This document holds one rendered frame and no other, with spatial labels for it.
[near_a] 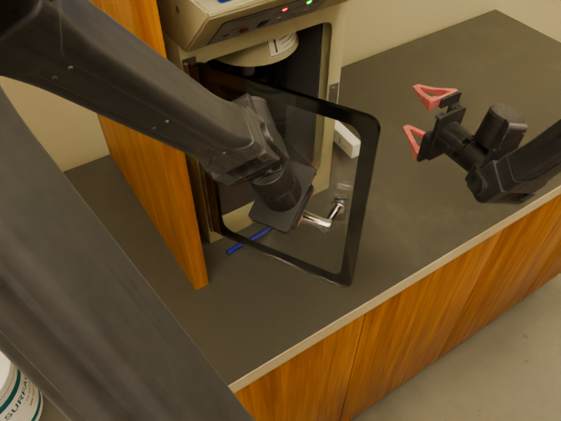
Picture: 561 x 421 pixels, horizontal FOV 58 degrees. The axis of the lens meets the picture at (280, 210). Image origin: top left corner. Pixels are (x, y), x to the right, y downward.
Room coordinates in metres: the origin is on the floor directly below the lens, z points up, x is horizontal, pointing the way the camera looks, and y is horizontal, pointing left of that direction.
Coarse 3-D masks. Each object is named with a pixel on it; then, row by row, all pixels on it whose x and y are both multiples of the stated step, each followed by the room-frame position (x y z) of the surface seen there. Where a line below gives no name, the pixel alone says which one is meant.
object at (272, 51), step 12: (288, 36) 0.83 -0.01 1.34; (252, 48) 0.79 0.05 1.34; (264, 48) 0.79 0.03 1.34; (276, 48) 0.80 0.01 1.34; (288, 48) 0.81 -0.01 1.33; (228, 60) 0.78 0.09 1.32; (240, 60) 0.78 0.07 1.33; (252, 60) 0.78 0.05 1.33; (264, 60) 0.78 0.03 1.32; (276, 60) 0.79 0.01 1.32
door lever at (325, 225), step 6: (330, 204) 0.55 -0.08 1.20; (336, 204) 0.55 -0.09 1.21; (336, 210) 0.54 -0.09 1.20; (342, 210) 0.54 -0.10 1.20; (306, 216) 0.52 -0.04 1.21; (312, 216) 0.52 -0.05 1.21; (318, 216) 0.52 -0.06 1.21; (330, 216) 0.53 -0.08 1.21; (306, 222) 0.52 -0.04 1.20; (312, 222) 0.52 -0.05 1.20; (318, 222) 0.51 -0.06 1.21; (324, 222) 0.51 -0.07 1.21; (330, 222) 0.51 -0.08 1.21; (318, 228) 0.51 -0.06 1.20; (324, 228) 0.50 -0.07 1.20; (330, 228) 0.51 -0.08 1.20
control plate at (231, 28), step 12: (300, 0) 0.69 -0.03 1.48; (324, 0) 0.74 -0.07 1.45; (264, 12) 0.66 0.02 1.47; (276, 12) 0.68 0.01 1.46; (288, 12) 0.71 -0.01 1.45; (300, 12) 0.74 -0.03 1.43; (228, 24) 0.63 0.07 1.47; (240, 24) 0.66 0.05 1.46; (252, 24) 0.68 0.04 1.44; (216, 36) 0.65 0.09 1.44; (228, 36) 0.68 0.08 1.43
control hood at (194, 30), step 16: (176, 0) 0.66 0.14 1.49; (192, 0) 0.62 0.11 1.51; (208, 0) 0.62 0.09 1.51; (240, 0) 0.62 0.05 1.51; (256, 0) 0.62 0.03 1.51; (272, 0) 0.64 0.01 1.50; (288, 0) 0.67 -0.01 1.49; (336, 0) 0.78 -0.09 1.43; (176, 16) 0.67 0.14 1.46; (192, 16) 0.62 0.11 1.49; (208, 16) 0.59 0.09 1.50; (224, 16) 0.60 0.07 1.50; (240, 16) 0.63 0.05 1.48; (176, 32) 0.68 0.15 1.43; (192, 32) 0.63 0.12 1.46; (208, 32) 0.63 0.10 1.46; (192, 48) 0.66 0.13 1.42
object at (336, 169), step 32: (224, 96) 0.64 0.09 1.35; (288, 96) 0.59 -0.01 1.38; (288, 128) 0.59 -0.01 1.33; (320, 128) 0.57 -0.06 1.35; (352, 128) 0.55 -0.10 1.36; (320, 160) 0.57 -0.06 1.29; (352, 160) 0.54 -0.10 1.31; (224, 192) 0.65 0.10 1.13; (256, 192) 0.62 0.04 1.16; (320, 192) 0.56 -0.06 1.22; (352, 192) 0.54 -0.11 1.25; (224, 224) 0.66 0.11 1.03; (256, 224) 0.62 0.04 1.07; (352, 224) 0.54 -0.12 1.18; (288, 256) 0.59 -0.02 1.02; (320, 256) 0.56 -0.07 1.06; (352, 256) 0.53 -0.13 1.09
